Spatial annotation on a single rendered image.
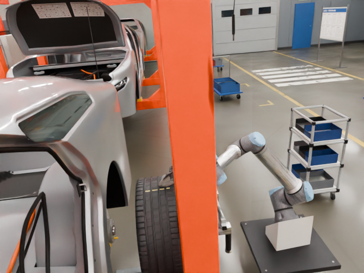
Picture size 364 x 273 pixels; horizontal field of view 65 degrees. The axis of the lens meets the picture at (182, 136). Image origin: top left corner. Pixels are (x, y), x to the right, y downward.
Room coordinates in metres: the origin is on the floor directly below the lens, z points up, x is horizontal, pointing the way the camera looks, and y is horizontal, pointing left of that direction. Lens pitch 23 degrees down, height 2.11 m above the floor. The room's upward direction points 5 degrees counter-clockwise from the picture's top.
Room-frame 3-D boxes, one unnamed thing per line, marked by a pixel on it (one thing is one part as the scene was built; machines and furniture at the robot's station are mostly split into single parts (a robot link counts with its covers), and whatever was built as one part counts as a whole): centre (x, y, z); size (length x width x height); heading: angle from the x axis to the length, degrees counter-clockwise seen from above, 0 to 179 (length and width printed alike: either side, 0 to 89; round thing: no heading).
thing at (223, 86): (7.35, -1.24, 0.48); 1.00 x 0.61 x 0.96; 7
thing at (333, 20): (10.29, -5.43, 0.98); 1.50 x 0.50 x 1.95; 3
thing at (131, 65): (6.19, 1.68, 1.49); 4.95 x 1.86 x 1.59; 4
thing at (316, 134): (2.92, -1.51, 0.50); 0.54 x 0.42 x 1.00; 4
